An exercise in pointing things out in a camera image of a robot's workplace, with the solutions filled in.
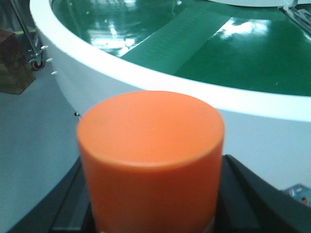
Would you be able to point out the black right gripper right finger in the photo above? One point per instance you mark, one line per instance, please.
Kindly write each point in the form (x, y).
(248, 204)

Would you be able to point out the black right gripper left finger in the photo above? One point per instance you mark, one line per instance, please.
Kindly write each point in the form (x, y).
(66, 209)

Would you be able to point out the orange cylindrical capacitor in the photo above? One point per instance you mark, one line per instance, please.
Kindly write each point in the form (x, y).
(152, 162)

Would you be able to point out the green conveyor belt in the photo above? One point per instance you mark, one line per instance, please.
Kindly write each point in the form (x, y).
(257, 49)

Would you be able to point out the brown cardboard box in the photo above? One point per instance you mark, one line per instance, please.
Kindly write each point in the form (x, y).
(15, 72)

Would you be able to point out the caster wheel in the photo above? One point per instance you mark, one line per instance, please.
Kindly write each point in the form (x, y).
(35, 65)

